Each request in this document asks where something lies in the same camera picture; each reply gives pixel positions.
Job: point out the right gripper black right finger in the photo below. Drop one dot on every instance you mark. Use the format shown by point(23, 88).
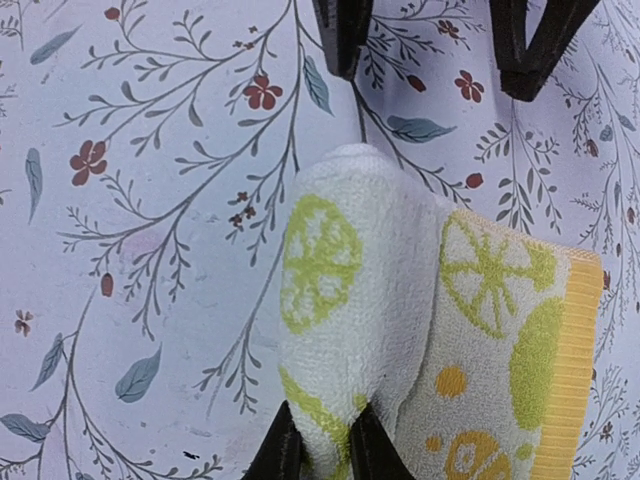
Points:
point(373, 455)

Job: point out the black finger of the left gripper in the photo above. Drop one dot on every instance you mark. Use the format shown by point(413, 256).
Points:
point(343, 27)
point(526, 64)

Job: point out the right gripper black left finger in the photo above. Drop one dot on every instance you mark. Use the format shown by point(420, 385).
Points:
point(279, 456)

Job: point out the yellow patterned towel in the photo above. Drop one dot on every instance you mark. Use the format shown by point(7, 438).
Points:
point(472, 342)

